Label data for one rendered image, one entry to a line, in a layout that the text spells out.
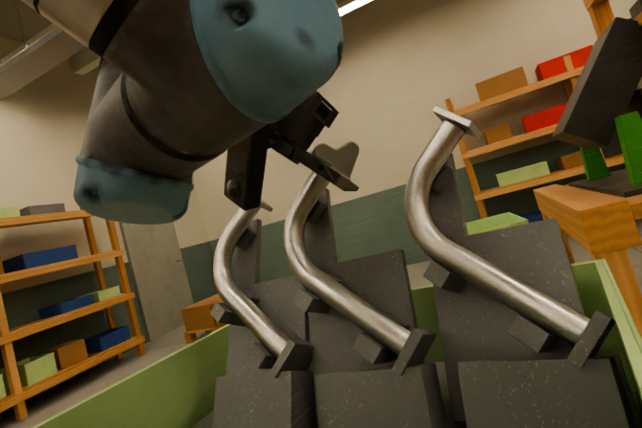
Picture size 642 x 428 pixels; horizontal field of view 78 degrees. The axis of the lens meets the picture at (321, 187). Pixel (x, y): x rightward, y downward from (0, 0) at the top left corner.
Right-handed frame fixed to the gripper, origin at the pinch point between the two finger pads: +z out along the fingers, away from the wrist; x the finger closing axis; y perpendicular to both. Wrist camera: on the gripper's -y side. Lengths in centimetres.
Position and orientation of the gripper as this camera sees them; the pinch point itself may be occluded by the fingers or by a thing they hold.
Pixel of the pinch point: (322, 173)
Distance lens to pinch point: 57.6
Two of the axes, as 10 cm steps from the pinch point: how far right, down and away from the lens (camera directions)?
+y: 5.4, -8.4, -0.2
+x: -6.8, -4.5, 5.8
